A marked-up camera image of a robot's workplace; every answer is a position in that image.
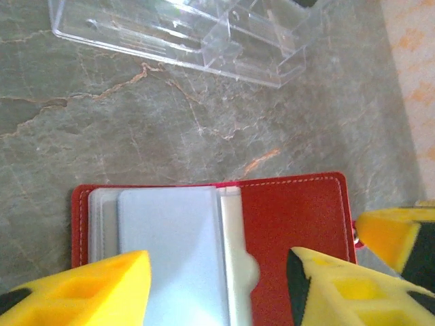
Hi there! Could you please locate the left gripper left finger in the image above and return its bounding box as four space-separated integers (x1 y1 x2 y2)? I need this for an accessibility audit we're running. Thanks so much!
0 250 152 326

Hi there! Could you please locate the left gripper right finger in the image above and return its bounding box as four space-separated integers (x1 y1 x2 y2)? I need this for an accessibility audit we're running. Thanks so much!
287 247 435 326

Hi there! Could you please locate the pale blank card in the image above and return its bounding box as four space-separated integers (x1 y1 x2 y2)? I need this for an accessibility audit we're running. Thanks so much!
117 185 232 326

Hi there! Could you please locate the clear acrylic card stand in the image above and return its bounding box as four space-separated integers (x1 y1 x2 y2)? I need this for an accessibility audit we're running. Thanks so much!
47 0 332 90

